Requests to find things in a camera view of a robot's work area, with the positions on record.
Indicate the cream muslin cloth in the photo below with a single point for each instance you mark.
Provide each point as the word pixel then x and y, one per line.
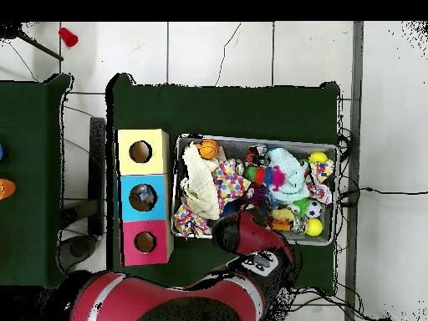
pixel 200 180

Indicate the clear plastic packet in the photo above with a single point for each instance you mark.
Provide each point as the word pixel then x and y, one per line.
pixel 144 194

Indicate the mint muslin cloth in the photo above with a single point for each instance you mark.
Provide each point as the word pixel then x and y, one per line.
pixel 287 180

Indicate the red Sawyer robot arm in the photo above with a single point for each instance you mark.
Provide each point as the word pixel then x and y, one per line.
pixel 254 234

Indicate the wooden box with three holes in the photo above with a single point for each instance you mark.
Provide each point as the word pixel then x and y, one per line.
pixel 157 207

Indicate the shallow clear mesh bin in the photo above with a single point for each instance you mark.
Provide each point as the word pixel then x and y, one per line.
pixel 294 148

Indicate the orange toy basketball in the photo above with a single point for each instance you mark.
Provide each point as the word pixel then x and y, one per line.
pixel 208 148

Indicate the crushed black drink can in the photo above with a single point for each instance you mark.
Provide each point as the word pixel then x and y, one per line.
pixel 257 154

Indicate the multicolour spiky caterpillar toy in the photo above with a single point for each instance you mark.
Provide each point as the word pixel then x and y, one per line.
pixel 276 177

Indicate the dark green tablecloth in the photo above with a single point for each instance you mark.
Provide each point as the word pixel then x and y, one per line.
pixel 217 110

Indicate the yellow ball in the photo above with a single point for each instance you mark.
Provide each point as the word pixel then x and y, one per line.
pixel 317 157
pixel 313 227

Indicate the white colourful patterned cloth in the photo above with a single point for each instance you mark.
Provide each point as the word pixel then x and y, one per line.
pixel 321 180

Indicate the black upright stand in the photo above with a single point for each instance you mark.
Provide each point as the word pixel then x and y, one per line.
pixel 97 174

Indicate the grey rounded base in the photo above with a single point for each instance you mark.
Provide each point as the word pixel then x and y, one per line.
pixel 78 250

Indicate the side table with green cloth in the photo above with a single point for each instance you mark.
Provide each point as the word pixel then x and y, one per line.
pixel 26 184

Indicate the red plastic cup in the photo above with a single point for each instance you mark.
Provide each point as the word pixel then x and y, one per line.
pixel 68 37

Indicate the orange toy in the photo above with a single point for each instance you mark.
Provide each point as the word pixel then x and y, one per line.
pixel 6 189

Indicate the black tripod leg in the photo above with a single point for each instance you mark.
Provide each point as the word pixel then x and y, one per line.
pixel 40 46

